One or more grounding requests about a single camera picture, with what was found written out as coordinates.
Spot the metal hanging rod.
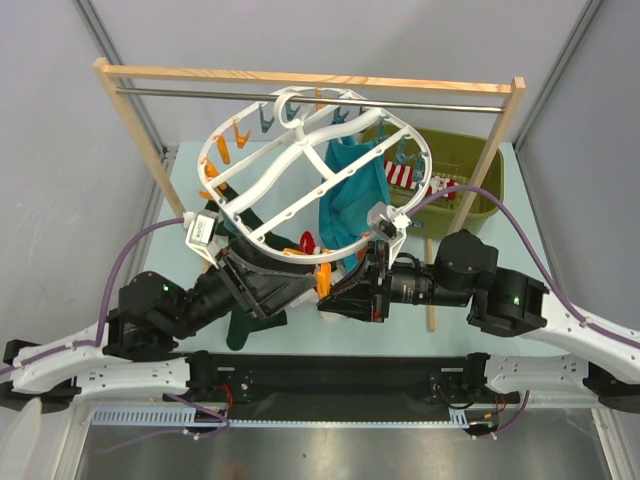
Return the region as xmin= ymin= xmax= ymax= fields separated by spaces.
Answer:
xmin=116 ymin=87 xmax=504 ymax=114

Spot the white round clip hanger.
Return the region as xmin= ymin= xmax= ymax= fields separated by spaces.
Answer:
xmin=199 ymin=103 xmax=432 ymax=263

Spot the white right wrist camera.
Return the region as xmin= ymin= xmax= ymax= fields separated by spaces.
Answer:
xmin=367 ymin=202 xmax=412 ymax=268

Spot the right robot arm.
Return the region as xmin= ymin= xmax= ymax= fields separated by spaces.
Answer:
xmin=317 ymin=230 xmax=639 ymax=413

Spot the orange clothespin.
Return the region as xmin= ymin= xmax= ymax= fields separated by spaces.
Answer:
xmin=282 ymin=248 xmax=309 ymax=265
xmin=315 ymin=263 xmax=332 ymax=300

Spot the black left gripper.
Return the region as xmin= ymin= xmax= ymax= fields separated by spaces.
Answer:
xmin=170 ymin=236 xmax=320 ymax=340

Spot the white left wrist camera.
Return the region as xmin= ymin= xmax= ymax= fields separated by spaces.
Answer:
xmin=183 ymin=210 xmax=218 ymax=264

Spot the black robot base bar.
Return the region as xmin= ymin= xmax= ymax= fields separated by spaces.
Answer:
xmin=185 ymin=351 xmax=497 ymax=407

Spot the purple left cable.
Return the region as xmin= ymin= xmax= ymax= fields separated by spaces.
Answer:
xmin=0 ymin=215 xmax=231 ymax=454

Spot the wooden drying rack frame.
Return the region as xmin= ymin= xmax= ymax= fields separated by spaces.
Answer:
xmin=93 ymin=56 xmax=526 ymax=333

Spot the olive green plastic basket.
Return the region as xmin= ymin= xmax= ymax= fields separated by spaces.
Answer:
xmin=383 ymin=128 xmax=504 ymax=239

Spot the teal cloth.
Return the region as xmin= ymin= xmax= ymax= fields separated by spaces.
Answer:
xmin=318 ymin=137 xmax=391 ymax=250

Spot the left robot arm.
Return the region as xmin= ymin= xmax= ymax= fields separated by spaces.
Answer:
xmin=1 ymin=240 xmax=331 ymax=411

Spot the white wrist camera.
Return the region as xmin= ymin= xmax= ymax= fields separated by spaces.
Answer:
xmin=183 ymin=210 xmax=218 ymax=264
xmin=367 ymin=202 xmax=412 ymax=268

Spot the red white striped santa sock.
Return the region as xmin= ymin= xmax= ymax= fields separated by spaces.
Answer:
xmin=299 ymin=231 xmax=320 ymax=255

